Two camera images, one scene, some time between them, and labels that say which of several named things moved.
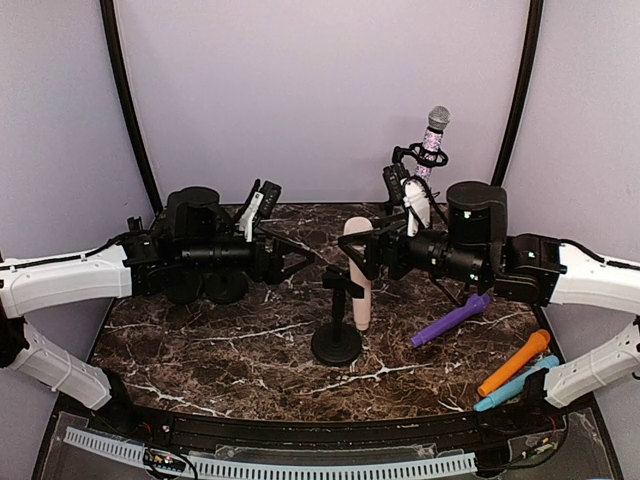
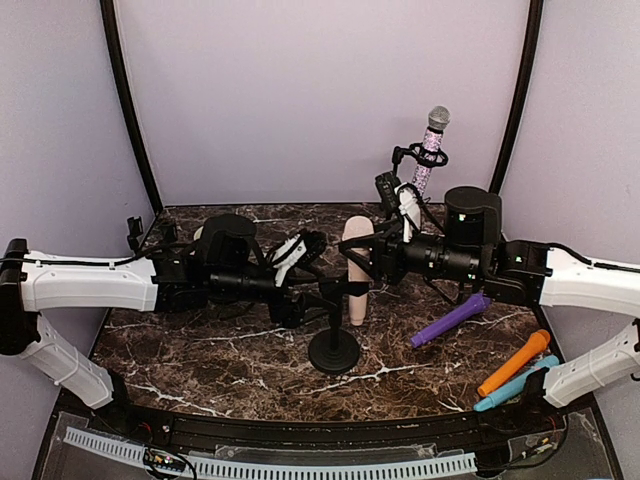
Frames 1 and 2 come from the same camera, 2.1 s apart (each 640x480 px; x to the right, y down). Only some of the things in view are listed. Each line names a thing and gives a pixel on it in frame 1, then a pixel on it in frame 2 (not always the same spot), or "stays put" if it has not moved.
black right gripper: x=376 y=252 stays put
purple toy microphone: x=477 y=303 stays put
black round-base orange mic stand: x=135 y=224 stays put
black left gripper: x=273 y=273 to x=281 y=310
